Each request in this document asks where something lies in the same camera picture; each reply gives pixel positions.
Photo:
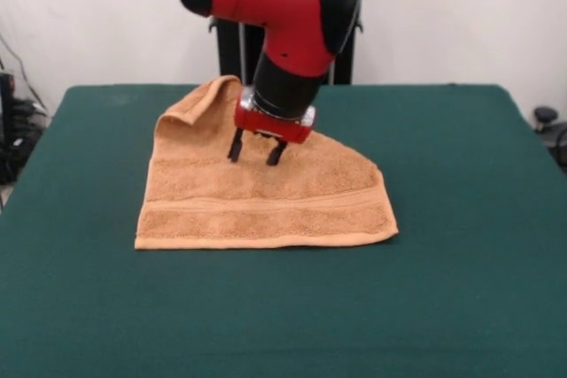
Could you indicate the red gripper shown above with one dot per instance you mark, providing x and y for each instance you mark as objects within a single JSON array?
[{"x": 270, "y": 126}]

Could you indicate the orange terry towel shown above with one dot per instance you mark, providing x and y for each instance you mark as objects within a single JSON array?
[{"x": 266, "y": 210}]

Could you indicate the dark green table cloth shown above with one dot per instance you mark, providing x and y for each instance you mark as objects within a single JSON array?
[{"x": 283, "y": 307}]

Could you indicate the black electronics box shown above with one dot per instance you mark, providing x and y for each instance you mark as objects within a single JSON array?
[{"x": 6, "y": 99}]

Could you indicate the black chair base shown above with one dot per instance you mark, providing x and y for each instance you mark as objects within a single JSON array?
[{"x": 549, "y": 118}]

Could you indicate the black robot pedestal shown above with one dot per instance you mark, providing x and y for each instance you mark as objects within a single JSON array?
[{"x": 230, "y": 50}]

